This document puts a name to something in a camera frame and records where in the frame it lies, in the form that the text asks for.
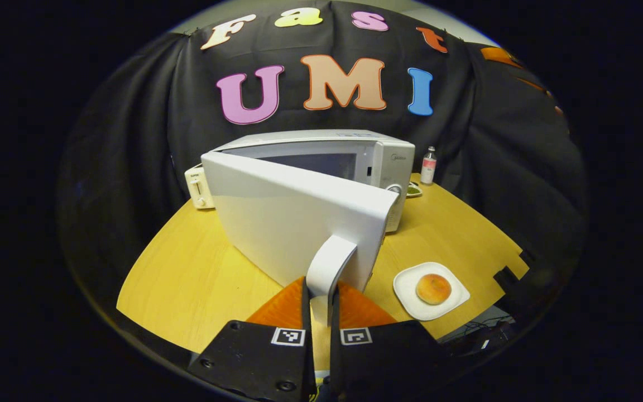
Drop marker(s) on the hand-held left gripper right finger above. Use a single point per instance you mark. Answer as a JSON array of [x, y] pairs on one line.
[[334, 363]]

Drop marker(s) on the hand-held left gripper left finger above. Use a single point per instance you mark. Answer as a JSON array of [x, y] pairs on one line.
[[310, 363]]

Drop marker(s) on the round golden bread bun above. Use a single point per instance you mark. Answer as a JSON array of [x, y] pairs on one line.
[[433, 288]]

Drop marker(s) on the white microwave oven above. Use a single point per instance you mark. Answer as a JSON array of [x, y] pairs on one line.
[[288, 223]]

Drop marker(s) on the white square plate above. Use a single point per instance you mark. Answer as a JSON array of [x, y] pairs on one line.
[[408, 293]]

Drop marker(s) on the white divided seasoning dish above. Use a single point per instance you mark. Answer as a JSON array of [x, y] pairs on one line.
[[414, 190]]

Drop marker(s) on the white toaster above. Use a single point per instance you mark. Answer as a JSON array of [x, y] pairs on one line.
[[198, 187]]

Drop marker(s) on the small clear bottle pink label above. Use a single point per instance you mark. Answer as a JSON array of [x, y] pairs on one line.
[[428, 167]]

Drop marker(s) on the black backdrop cloth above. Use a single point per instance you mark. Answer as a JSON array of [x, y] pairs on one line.
[[132, 139]]

